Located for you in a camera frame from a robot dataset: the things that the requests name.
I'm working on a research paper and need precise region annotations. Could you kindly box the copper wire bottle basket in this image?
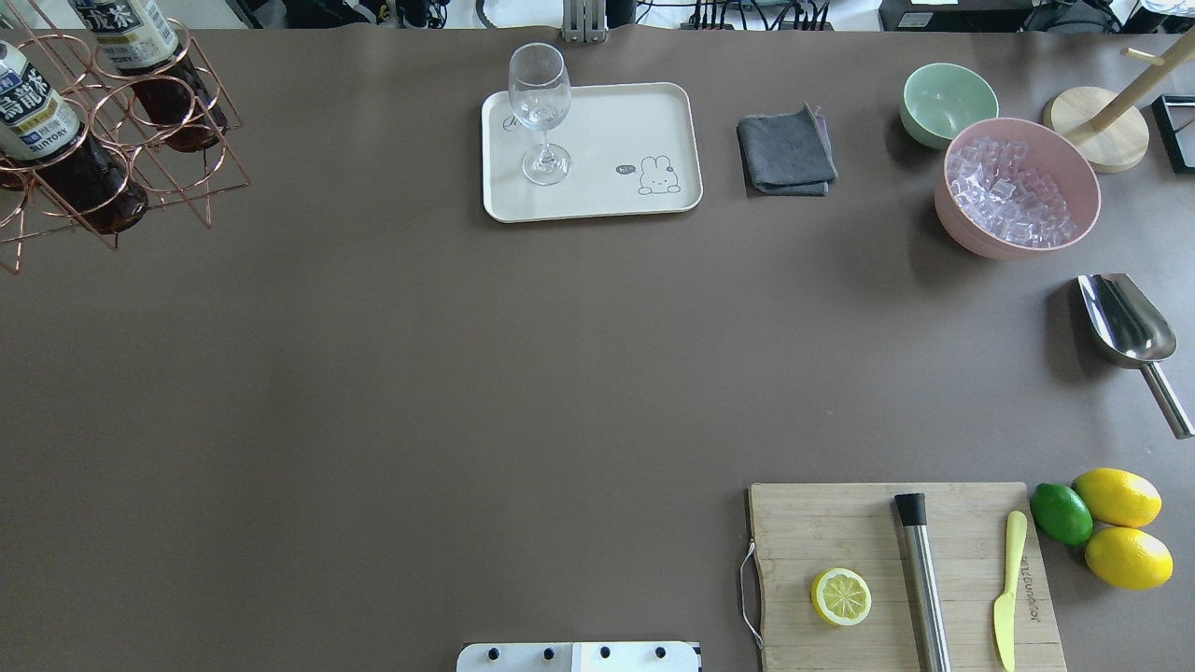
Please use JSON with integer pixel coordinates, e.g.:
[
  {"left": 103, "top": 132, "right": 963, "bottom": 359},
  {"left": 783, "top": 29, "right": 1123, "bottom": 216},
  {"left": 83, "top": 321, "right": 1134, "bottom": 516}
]
[{"left": 4, "top": 1, "right": 251, "bottom": 275}]

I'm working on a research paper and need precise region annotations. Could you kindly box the tea bottle front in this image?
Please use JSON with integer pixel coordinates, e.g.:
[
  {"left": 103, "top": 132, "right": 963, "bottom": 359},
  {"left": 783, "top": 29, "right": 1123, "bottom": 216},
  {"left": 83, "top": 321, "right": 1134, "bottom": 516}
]
[{"left": 1, "top": 42, "right": 148, "bottom": 234}]

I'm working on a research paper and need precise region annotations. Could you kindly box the tea bottle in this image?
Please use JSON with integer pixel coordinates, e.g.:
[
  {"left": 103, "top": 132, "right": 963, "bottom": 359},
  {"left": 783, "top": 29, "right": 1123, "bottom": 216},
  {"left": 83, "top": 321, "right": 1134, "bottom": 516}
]
[
  {"left": 1, "top": 42, "right": 148, "bottom": 234},
  {"left": 69, "top": 1, "right": 228, "bottom": 152}
]

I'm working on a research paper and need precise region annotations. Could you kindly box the tea bottle middle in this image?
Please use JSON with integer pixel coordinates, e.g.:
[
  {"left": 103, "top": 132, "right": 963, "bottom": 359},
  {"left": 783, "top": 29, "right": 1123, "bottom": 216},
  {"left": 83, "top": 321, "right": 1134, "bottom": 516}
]
[{"left": 69, "top": 1, "right": 228, "bottom": 152}]

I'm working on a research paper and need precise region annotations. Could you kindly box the cream serving tray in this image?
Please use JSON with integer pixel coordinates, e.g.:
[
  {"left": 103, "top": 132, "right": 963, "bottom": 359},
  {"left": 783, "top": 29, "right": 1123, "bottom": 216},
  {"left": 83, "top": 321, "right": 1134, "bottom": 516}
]
[{"left": 482, "top": 83, "right": 703, "bottom": 224}]

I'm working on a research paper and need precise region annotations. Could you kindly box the clear wine glass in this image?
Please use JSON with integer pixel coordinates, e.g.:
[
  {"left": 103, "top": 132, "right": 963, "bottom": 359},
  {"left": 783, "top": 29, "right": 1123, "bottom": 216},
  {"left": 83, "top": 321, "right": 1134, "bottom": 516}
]
[{"left": 508, "top": 42, "right": 571, "bottom": 187}]

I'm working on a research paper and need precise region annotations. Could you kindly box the grey folded cloth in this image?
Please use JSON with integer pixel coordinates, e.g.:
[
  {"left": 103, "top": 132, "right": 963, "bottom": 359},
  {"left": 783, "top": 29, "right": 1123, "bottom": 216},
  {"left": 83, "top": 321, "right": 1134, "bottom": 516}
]
[{"left": 736, "top": 104, "right": 839, "bottom": 197}]

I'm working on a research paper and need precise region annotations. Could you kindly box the wooden cutting board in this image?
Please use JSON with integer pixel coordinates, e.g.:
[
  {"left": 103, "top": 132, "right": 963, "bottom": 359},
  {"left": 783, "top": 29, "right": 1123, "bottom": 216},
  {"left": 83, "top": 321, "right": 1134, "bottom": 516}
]
[{"left": 747, "top": 483, "right": 1030, "bottom": 671}]

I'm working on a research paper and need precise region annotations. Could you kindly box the lemon half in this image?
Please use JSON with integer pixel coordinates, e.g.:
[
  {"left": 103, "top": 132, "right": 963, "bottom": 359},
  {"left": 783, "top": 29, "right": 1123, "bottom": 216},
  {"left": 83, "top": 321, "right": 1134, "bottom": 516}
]
[{"left": 810, "top": 568, "right": 872, "bottom": 627}]

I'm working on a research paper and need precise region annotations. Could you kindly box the green bowl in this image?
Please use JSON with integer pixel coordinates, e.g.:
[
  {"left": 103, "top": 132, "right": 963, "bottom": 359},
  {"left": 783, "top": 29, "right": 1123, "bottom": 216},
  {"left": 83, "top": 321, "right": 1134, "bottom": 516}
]
[{"left": 900, "top": 63, "right": 1000, "bottom": 149}]

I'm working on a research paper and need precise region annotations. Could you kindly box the pink bowl with ice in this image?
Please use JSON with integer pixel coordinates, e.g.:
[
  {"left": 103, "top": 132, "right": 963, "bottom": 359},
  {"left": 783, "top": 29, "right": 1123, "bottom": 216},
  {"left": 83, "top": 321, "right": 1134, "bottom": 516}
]
[{"left": 934, "top": 118, "right": 1102, "bottom": 259}]

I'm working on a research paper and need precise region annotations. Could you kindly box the steel muddler black tip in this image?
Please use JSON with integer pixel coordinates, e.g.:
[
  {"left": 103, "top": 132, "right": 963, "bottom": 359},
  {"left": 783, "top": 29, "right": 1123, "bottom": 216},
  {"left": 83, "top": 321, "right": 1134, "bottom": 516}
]
[{"left": 893, "top": 491, "right": 952, "bottom": 671}]

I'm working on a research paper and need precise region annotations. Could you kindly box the yellow plastic knife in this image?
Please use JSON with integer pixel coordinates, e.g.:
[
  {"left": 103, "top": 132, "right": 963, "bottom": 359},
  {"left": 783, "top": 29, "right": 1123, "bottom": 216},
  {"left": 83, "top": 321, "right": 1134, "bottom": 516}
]
[{"left": 991, "top": 511, "right": 1028, "bottom": 671}]

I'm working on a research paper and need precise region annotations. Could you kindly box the green lime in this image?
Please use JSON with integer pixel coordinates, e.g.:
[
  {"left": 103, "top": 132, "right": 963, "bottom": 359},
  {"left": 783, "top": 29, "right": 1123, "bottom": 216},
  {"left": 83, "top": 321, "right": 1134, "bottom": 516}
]
[{"left": 1030, "top": 483, "right": 1093, "bottom": 546}]

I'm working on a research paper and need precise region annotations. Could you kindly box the metal ice scoop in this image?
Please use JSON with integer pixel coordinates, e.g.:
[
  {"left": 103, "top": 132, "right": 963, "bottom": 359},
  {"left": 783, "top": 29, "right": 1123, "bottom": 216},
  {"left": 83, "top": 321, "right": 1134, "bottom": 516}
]
[{"left": 1076, "top": 273, "right": 1191, "bottom": 440}]

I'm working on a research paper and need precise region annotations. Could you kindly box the yellow lemon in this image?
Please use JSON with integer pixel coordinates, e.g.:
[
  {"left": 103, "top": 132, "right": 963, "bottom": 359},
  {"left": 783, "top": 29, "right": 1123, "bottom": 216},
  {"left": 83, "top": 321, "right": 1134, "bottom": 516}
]
[
  {"left": 1084, "top": 526, "right": 1173, "bottom": 591},
  {"left": 1072, "top": 468, "right": 1162, "bottom": 529}
]

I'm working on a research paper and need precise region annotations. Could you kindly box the wooden cup tree stand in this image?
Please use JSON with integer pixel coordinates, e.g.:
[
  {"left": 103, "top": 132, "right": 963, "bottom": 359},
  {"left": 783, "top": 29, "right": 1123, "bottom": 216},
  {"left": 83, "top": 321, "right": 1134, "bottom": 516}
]
[{"left": 1043, "top": 33, "right": 1194, "bottom": 175}]

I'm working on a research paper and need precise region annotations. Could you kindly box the black tray with glasses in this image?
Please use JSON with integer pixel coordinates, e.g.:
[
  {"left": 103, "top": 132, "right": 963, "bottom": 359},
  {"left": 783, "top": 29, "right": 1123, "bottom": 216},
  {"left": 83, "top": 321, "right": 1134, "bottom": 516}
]
[{"left": 1151, "top": 94, "right": 1194, "bottom": 175}]

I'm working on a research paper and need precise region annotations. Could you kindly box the aluminium frame post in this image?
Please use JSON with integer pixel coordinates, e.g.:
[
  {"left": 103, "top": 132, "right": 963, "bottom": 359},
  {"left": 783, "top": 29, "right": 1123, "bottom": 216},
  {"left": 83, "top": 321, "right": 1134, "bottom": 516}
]
[{"left": 562, "top": 0, "right": 609, "bottom": 44}]

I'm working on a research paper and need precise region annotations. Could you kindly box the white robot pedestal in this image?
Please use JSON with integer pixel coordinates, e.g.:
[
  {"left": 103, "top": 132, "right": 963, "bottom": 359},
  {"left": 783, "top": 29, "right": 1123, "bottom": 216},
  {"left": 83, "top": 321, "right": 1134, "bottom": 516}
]
[{"left": 456, "top": 639, "right": 703, "bottom": 671}]

